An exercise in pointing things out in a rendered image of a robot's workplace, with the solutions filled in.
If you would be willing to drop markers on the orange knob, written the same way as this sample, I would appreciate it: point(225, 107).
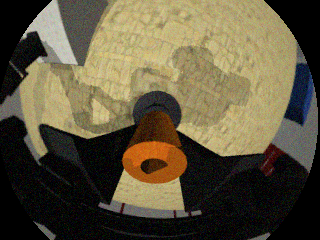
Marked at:
point(155, 154)

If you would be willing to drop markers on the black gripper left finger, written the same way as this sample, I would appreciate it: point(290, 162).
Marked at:
point(99, 158)

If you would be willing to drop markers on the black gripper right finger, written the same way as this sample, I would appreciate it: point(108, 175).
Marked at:
point(207, 172)

